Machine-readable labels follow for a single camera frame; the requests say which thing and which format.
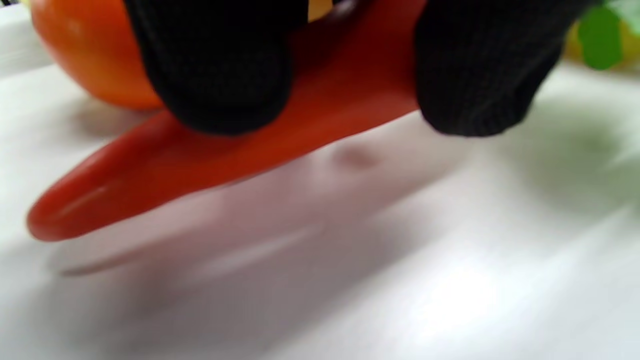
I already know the person's left hand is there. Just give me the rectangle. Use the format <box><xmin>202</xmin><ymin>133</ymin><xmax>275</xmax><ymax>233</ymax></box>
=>
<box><xmin>122</xmin><ymin>0</ymin><xmax>601</xmax><ymax>138</ymax></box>

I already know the orange carrot object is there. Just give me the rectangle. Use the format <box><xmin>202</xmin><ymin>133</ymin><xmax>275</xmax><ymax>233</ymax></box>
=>
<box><xmin>26</xmin><ymin>0</ymin><xmax>640</xmax><ymax>243</ymax></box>

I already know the orange fruit object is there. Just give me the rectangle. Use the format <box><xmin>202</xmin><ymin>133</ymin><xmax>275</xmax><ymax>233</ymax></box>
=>
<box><xmin>30</xmin><ymin>0</ymin><xmax>166</xmax><ymax>111</ymax></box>

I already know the yellow corn cob object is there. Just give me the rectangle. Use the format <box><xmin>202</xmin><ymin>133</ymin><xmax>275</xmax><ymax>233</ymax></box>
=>
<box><xmin>562</xmin><ymin>22</ymin><xmax>640</xmax><ymax>71</ymax></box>

